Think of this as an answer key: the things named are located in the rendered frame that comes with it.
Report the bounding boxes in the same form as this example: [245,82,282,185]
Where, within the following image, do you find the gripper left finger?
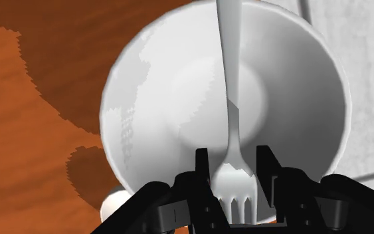
[90,148,231,234]

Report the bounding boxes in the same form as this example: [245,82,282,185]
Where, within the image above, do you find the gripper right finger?
[256,145,374,234]

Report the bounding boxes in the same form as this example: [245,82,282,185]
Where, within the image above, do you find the silver fork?
[209,0,258,226]

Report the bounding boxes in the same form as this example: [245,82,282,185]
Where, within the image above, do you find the small white round object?
[100,189,132,223]

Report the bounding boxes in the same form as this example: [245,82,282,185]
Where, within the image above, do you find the white bowl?
[99,0,353,225]

